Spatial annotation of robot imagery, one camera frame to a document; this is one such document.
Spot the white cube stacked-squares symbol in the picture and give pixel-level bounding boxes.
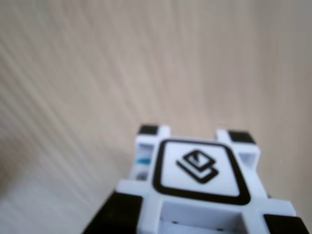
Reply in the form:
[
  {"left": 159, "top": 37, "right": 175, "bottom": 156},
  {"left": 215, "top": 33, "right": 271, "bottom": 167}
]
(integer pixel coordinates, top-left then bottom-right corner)
[{"left": 84, "top": 124, "right": 308, "bottom": 234}]

